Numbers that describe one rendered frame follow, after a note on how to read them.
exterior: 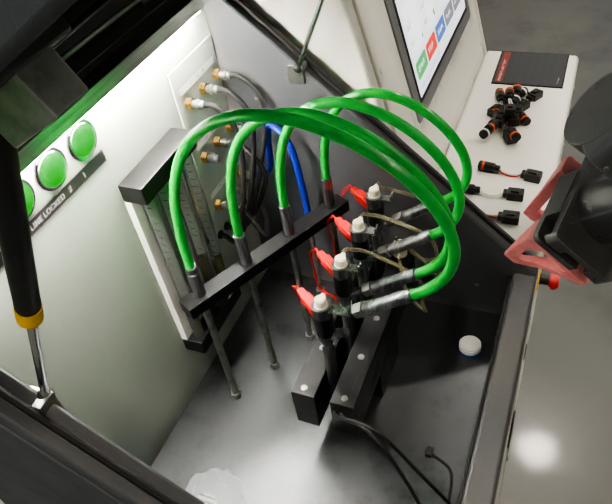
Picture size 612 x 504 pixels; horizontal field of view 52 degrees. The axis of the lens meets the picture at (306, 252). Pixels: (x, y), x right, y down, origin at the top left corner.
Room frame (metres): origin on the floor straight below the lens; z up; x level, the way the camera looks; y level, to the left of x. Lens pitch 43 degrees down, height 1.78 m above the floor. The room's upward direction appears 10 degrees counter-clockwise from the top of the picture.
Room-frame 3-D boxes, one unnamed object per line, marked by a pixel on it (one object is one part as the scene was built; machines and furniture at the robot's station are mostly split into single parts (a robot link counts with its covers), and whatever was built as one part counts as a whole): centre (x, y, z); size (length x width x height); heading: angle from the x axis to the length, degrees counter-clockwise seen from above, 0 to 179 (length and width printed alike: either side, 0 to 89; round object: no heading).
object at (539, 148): (1.11, -0.48, 0.97); 0.70 x 0.22 x 0.03; 151
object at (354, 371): (0.68, -0.07, 0.91); 0.34 x 0.10 x 0.15; 151
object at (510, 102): (1.15, -0.49, 1.01); 0.23 x 0.11 x 0.06; 151
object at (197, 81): (0.91, 0.11, 1.20); 0.13 x 0.03 x 0.31; 151
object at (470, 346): (0.68, -0.26, 0.84); 0.04 x 0.04 x 0.01
